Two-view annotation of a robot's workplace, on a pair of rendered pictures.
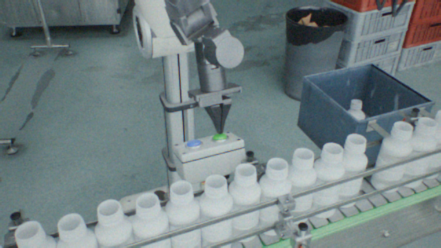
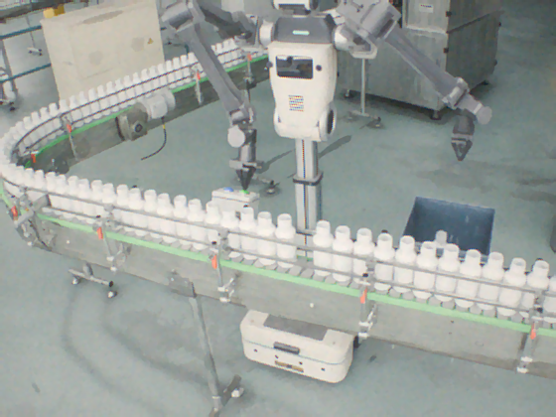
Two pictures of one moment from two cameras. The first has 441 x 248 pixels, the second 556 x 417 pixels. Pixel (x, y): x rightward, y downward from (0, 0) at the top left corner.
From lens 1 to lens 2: 1.24 m
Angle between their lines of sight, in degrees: 39
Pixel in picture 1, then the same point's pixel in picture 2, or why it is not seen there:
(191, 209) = (181, 211)
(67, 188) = not seen: hidden behind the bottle
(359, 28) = not seen: outside the picture
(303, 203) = (244, 243)
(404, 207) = (320, 288)
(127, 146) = (352, 224)
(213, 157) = (229, 201)
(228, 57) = (234, 140)
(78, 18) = (402, 94)
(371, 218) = (290, 281)
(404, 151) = (317, 241)
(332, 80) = (448, 209)
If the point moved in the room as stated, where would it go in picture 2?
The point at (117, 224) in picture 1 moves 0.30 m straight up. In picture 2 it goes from (149, 201) to (131, 115)
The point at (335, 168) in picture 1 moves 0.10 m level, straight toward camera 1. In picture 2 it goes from (261, 227) to (228, 237)
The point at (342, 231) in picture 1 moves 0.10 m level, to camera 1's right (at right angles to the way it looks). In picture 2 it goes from (269, 278) to (293, 293)
